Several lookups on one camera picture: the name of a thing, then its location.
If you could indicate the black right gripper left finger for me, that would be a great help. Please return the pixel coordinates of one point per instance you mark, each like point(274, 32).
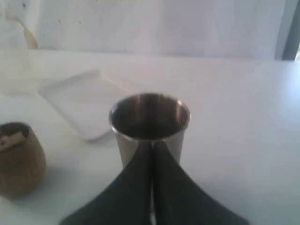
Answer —
point(126, 201)

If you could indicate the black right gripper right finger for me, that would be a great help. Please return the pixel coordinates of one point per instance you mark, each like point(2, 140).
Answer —
point(180, 201)

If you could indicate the stainless steel cup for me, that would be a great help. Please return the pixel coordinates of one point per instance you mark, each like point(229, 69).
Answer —
point(149, 118)

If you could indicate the brown wooden cup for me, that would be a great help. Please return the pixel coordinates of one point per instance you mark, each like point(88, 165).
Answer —
point(23, 163)

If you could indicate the white rectangular tray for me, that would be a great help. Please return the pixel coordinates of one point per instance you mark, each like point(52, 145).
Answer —
point(83, 101)

